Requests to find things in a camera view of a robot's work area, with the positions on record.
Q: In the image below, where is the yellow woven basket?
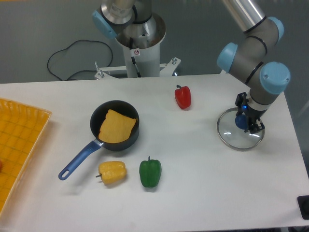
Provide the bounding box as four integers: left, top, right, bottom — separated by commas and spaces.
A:
0, 98, 52, 212

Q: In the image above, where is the black device at table edge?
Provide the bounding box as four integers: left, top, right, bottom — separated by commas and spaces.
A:
297, 195, 309, 220

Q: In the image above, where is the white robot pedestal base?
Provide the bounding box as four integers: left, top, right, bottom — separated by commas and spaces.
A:
94, 12, 230, 79

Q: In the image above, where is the black cable on floor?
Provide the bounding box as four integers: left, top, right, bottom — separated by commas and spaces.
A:
46, 39, 113, 81

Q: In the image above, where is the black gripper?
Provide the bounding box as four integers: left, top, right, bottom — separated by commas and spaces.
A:
235, 92, 268, 133

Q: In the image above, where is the green bell pepper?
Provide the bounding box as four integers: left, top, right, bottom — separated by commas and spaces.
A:
139, 156, 162, 188

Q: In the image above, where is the black saucepan blue handle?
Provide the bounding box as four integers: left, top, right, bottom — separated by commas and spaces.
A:
58, 100, 140, 180

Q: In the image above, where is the yellow toast bread slice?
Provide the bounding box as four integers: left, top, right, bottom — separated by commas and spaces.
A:
98, 109, 137, 144

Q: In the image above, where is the yellow bell pepper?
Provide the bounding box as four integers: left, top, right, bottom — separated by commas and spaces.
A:
96, 161, 127, 185

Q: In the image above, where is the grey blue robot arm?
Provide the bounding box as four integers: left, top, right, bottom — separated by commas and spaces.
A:
92, 0, 290, 134

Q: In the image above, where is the red bell pepper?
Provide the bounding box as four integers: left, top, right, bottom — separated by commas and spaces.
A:
174, 85, 191, 109

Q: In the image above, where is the glass lid blue knob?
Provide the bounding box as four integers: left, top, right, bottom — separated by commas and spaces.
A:
216, 107, 265, 151

